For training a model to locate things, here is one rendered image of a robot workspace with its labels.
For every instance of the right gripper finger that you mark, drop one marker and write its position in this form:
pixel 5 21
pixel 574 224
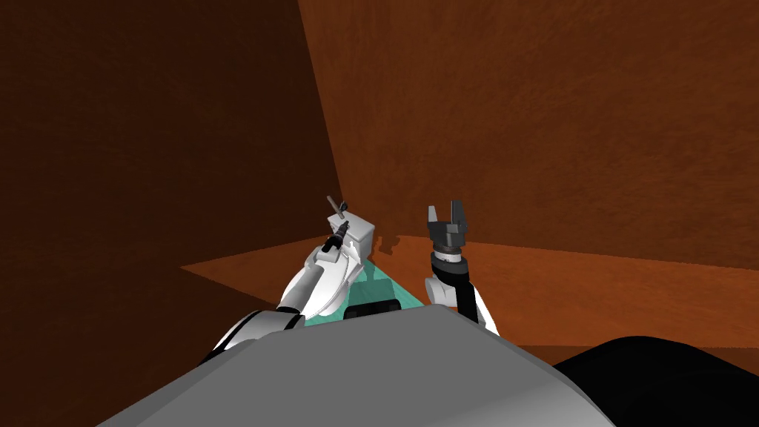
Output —
pixel 433 214
pixel 458 213

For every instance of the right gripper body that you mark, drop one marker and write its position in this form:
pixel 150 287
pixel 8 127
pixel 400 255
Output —
pixel 448 233

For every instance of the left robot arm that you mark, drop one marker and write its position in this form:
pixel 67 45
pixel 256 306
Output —
pixel 299 287

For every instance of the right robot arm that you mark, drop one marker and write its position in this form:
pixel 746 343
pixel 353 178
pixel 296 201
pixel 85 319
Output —
pixel 652 385

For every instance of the teal floor mat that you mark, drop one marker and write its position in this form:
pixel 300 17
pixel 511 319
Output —
pixel 373 290

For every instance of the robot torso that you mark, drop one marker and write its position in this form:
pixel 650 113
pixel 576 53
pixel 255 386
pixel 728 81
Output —
pixel 379 373

